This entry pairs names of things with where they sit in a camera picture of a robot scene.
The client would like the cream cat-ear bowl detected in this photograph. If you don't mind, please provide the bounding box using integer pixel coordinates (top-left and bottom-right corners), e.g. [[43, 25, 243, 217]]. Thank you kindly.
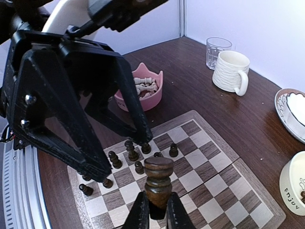
[[279, 151, 305, 216]]

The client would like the white scalloped bowl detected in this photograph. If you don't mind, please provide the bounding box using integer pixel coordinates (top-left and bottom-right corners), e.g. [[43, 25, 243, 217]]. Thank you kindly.
[[284, 93, 305, 129]]

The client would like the clear drinking glass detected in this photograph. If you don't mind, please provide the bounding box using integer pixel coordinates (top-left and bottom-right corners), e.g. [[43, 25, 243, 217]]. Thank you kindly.
[[206, 37, 232, 70]]

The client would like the pink bowl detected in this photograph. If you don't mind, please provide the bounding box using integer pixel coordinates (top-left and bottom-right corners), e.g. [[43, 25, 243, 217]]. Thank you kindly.
[[113, 62, 164, 112]]

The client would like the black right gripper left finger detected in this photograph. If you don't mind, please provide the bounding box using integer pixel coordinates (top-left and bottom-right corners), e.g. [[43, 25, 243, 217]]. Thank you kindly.
[[122, 191, 149, 229]]

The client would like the wooden chess board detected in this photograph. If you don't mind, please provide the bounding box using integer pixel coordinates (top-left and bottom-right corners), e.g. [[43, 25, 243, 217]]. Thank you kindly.
[[67, 111, 286, 229]]

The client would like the aluminium front rail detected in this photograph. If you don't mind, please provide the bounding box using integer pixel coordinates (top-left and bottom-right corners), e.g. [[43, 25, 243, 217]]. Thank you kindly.
[[1, 142, 52, 229]]

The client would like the dark chess pawn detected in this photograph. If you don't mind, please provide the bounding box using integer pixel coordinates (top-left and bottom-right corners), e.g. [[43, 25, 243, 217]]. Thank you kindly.
[[102, 178, 113, 189]]

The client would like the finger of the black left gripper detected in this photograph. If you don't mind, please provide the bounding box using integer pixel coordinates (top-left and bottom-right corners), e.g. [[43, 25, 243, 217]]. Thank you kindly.
[[104, 57, 153, 145]]

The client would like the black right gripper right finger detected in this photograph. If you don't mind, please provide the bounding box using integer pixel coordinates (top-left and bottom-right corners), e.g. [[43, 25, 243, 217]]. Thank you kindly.
[[166, 192, 195, 229]]

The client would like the cream ribbed mug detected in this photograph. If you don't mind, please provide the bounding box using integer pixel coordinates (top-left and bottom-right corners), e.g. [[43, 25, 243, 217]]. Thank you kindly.
[[212, 50, 250, 96]]

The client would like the left aluminium frame post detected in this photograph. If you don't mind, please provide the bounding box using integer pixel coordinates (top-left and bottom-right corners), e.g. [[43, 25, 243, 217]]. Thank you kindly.
[[179, 0, 186, 37]]

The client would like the dark chess rook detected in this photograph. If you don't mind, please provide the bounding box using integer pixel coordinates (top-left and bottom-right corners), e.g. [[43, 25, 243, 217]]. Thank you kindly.
[[144, 157, 173, 220]]

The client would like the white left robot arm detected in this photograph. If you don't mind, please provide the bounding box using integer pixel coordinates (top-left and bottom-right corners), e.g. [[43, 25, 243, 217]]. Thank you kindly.
[[0, 0, 163, 182]]

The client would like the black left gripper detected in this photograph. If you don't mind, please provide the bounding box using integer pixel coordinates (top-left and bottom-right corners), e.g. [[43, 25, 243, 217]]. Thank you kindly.
[[0, 31, 124, 182]]

